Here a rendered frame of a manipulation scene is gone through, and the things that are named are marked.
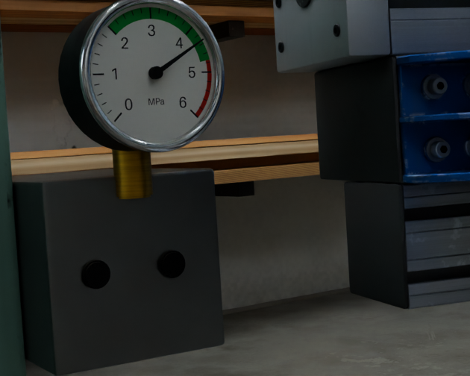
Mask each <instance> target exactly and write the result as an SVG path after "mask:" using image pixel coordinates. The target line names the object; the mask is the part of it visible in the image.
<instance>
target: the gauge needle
mask: <svg viewBox="0 0 470 376"><path fill-rule="evenodd" d="M202 40H204V39H202ZM202 40H200V41H198V42H197V43H196V44H194V45H193V46H191V47H189V48H188V49H187V50H186V51H184V52H182V53H181V54H179V55H178V56H177V57H175V58H173V59H172V60H170V61H169V62H168V63H166V64H165V65H163V66H161V67H159V66H154V67H151V68H150V69H149V71H148V74H149V77H150V78H152V79H159V78H161V77H162V76H163V71H164V70H166V69H167V68H168V67H170V66H171V65H172V64H173V63H174V62H176V61H177V60H178V59H180V58H181V57H183V56H184V55H185V54H186V53H187V52H188V51H190V50H191V49H192V48H194V47H195V46H196V45H198V44H199V43H200V42H201V41H202Z"/></svg>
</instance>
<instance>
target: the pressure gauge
mask: <svg viewBox="0 0 470 376"><path fill-rule="evenodd" d="M202 39H204V40H202ZM200 40H202V41H201V42H200V43H199V44H198V45H196V46H195V47H194V48H192V49H191V50H190V51H188V52H187V53H186V54H185V55H184V56H183V57H181V58H180V59H178V60H177V61H176V62H174V63H173V64H172V65H171V66H170V67H168V68H167V69H166V70H164V71H163V76H162V77H161V78H159V79H152V78H150V77H149V74H148V71H149V69H150V68H151V67H154V66H159V67H161V66H163V65H165V64H166V63H168V62H169V61H170V60H172V59H173V58H175V57H177V56H178V55H179V54H181V53H182V52H184V51H186V50H187V49H188V48H189V47H191V46H193V45H194V44H196V43H197V42H198V41H200ZM58 81H59V86H60V94H61V97H62V99H63V103H64V105H65V108H66V110H67V112H68V114H69V115H70V117H71V118H72V120H73V122H74V123H75V124H76V125H77V126H78V128H79V129H80V130H81V131H82V132H83V133H84V134H85V135H87V136H88V137H89V138H90V139H91V140H93V141H95V142H96V143H98V144H100V145H102V146H104V147H107V148H110V149H112V154H113V175H114V176H115V179H116V197H119V199H132V198H147V197H151V195H153V185H152V173H151V152H167V151H173V150H176V149H179V148H182V147H184V146H185V145H188V144H190V143H191V142H192V141H194V140H196V139H197V138H198V137H199V136H200V135H202V134H203V133H204V131H205V130H206V129H207V128H208V127H209V125H210V123H211V122H212V121H213V119H214V117H215V115H216V114H217V112H218V109H219V106H220V104H221V101H222V96H223V92H224V86H225V68H224V62H223V58H222V53H221V50H220V47H219V44H218V42H217V40H216V37H215V36H214V34H213V32H212V30H211V29H210V27H209V25H208V24H207V23H206V22H205V21H204V19H203V18H202V17H201V16H200V15H199V14H198V13H197V12H196V11H195V10H193V9H192V8H191V7H190V6H189V5H187V4H185V3H183V2H182V1H180V0H117V1H115V2H114V3H112V4H111V5H109V6H107V7H104V8H102V9H100V10H97V11H96V12H93V13H91V14H90V15H89V16H87V17H86V18H84V19H83V20H82V21H81V22H80V23H79V24H77V25H76V26H75V28H74V29H73V31H72V32H71V34H70V35H69V37H68V39H67V41H66V42H65V44H64V47H63V50H62V53H61V56H60V63H59V68H58Z"/></svg>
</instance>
